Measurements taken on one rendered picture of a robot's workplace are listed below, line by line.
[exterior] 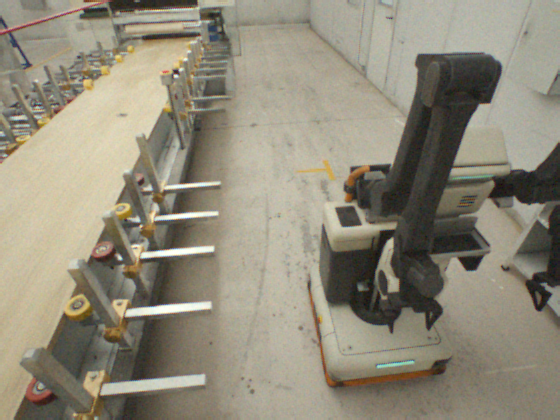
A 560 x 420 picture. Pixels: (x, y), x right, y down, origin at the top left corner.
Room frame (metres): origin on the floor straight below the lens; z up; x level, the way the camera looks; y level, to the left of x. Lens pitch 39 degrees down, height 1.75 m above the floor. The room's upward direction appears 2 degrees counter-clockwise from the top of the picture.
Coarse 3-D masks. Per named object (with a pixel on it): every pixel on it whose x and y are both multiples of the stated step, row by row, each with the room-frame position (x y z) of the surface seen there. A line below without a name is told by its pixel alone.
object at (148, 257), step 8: (192, 248) 0.89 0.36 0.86; (200, 248) 0.89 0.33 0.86; (208, 248) 0.89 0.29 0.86; (144, 256) 0.85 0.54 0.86; (152, 256) 0.85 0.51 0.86; (160, 256) 0.85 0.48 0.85; (168, 256) 0.86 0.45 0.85; (176, 256) 0.86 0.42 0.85; (184, 256) 0.86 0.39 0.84; (192, 256) 0.86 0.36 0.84; (200, 256) 0.87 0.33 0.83; (208, 256) 0.87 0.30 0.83; (104, 264) 0.83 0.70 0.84; (112, 264) 0.83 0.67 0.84; (120, 264) 0.84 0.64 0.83
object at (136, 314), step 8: (184, 304) 0.64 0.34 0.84; (192, 304) 0.64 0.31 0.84; (200, 304) 0.64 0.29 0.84; (208, 304) 0.64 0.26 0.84; (128, 312) 0.61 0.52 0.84; (136, 312) 0.61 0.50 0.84; (144, 312) 0.61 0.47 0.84; (152, 312) 0.61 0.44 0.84; (160, 312) 0.61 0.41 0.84; (168, 312) 0.61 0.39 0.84; (176, 312) 0.61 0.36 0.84; (184, 312) 0.61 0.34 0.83; (192, 312) 0.62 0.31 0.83; (200, 312) 0.62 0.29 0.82; (208, 312) 0.62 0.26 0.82; (80, 320) 0.58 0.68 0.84; (88, 320) 0.58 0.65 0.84; (96, 320) 0.59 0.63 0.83; (128, 320) 0.60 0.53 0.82; (136, 320) 0.60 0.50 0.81
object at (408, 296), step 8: (400, 280) 0.49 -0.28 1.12; (400, 288) 0.48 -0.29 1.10; (408, 288) 0.47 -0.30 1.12; (392, 296) 0.48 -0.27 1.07; (400, 296) 0.47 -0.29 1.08; (408, 296) 0.46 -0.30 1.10; (416, 296) 0.46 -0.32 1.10; (424, 296) 0.47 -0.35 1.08; (392, 304) 0.46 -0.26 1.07; (400, 304) 0.45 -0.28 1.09; (408, 304) 0.44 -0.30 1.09; (416, 304) 0.44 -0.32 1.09; (424, 304) 0.44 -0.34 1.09
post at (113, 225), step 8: (104, 216) 0.80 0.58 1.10; (112, 216) 0.81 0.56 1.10; (112, 224) 0.80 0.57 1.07; (120, 224) 0.83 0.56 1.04; (112, 232) 0.80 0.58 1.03; (120, 232) 0.81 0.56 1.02; (120, 240) 0.80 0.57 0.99; (128, 240) 0.83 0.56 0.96; (120, 248) 0.80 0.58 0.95; (128, 248) 0.81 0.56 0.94; (120, 256) 0.80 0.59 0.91; (128, 256) 0.80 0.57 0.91; (128, 264) 0.80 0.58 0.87; (136, 280) 0.80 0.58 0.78; (144, 280) 0.82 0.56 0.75; (144, 288) 0.80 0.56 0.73
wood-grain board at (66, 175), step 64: (128, 64) 3.69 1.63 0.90; (64, 128) 2.02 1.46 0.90; (128, 128) 1.97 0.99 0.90; (0, 192) 1.27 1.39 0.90; (64, 192) 1.25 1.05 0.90; (0, 256) 0.83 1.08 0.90; (64, 256) 0.82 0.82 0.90; (0, 320) 0.55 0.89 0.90; (64, 320) 0.56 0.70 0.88; (0, 384) 0.35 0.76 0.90
